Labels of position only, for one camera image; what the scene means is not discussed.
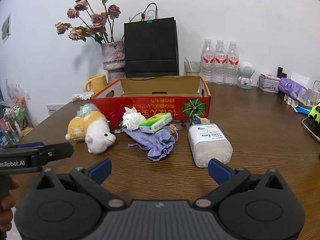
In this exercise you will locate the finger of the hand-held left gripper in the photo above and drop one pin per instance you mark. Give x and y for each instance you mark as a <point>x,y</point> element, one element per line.
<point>27,145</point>
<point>58,151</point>

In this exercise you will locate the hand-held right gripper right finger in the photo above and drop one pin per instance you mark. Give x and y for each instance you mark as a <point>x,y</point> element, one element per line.
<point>218,168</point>

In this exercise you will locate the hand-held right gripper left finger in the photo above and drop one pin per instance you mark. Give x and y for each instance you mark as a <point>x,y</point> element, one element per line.
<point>102,168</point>

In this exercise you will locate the white cotton swab container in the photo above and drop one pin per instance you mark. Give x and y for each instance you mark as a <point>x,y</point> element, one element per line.
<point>207,142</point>

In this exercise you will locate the yellow and white plush toy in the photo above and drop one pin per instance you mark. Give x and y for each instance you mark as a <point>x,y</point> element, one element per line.
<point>97,135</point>

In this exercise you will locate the red artificial flower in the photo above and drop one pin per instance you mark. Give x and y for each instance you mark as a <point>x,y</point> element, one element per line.
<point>115,122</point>

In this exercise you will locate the clear plastic wrap ball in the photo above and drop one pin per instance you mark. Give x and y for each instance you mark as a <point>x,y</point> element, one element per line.
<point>86,110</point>

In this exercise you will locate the white paper ball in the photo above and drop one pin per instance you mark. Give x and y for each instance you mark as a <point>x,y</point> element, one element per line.
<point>132,120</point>

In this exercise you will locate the small clear plastic packet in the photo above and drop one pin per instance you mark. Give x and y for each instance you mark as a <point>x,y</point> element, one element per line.
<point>177,127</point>

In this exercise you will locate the green tissue packet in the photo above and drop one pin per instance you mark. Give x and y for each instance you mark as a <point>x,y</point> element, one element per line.
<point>156,123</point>

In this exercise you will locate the red cardboard box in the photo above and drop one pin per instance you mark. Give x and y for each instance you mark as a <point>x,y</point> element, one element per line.
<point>150,105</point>

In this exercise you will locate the person's left hand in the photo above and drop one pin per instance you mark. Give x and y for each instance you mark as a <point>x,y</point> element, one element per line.
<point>5,202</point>

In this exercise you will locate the clear organiser with toiletries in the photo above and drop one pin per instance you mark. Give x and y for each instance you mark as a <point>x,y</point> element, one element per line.
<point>13,120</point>

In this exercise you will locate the white labelled box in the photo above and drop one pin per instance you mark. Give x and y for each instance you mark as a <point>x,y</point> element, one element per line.
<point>56,108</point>

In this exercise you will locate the crumpled white tissue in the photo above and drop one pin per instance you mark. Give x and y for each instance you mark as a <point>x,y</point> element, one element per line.
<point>83,96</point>

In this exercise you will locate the yellow mug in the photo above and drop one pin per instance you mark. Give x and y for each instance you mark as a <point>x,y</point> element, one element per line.
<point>98,82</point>

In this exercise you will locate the printed tin box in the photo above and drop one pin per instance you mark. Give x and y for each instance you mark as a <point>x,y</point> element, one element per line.
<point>268,85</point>

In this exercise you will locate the row of small white bottles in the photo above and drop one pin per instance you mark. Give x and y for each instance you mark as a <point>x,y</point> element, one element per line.
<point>290,101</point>

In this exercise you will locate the white robot toy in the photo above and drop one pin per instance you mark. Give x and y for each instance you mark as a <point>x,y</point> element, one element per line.
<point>246,71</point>

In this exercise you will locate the glass cup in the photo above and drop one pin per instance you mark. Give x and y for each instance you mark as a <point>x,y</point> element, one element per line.
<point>195,68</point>

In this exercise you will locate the spoon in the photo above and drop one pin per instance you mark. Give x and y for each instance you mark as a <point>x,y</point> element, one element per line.
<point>190,65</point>

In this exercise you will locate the clear water bottle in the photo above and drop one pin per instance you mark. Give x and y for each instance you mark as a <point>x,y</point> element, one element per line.
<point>208,60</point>
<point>233,62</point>
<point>221,61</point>

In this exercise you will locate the purple tissue pack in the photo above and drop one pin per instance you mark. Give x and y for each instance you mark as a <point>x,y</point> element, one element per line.
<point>290,86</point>

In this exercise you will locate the mottled purple ceramic vase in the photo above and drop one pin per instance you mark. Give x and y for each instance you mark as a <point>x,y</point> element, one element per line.
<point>112,55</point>

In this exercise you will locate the neon green toy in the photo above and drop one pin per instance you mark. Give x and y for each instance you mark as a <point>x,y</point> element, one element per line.
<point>315,112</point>

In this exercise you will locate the small black box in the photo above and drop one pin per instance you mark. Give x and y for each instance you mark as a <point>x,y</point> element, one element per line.
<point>282,72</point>

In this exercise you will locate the black paper bag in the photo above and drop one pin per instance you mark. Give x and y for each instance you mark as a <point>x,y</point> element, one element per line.
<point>150,42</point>

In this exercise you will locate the teal binder clip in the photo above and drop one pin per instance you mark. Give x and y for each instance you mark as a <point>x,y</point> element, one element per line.
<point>149,20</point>

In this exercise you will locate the wall poster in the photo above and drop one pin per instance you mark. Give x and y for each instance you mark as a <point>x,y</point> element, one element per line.
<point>6,27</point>

